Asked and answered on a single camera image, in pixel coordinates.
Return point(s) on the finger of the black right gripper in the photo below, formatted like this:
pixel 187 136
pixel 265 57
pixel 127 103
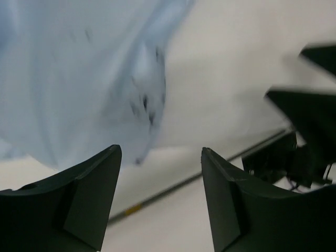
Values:
pixel 313 116
pixel 322 56

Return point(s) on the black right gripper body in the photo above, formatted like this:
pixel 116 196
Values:
pixel 283 157

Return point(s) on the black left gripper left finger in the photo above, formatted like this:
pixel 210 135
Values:
pixel 68 211

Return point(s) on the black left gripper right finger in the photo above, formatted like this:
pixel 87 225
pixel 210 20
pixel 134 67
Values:
pixel 248 214

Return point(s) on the light blue pillowcase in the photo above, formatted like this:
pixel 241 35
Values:
pixel 80 76

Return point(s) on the white pillow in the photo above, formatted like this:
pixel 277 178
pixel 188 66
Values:
pixel 226 55

